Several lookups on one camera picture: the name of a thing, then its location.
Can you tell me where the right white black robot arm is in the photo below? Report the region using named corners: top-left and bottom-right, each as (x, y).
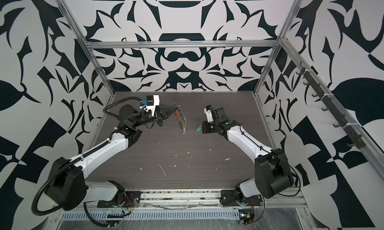
top-left (202, 105), bottom-right (294, 203)

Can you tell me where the black wall hook rail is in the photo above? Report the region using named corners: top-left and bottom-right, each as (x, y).
top-left (297, 63), bottom-right (367, 149)

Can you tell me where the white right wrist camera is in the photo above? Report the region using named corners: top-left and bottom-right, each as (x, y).
top-left (204, 105), bottom-right (214, 123)

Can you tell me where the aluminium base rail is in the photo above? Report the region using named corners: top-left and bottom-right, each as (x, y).
top-left (56, 188), bottom-right (308, 222)

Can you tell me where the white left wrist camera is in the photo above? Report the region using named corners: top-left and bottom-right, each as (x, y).
top-left (140, 95), bottom-right (160, 117)

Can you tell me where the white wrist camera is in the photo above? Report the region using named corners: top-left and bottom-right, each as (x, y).
top-left (204, 105), bottom-right (214, 123)
top-left (140, 95), bottom-right (160, 117)

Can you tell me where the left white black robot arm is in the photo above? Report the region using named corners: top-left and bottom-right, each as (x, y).
top-left (33, 104), bottom-right (179, 211)

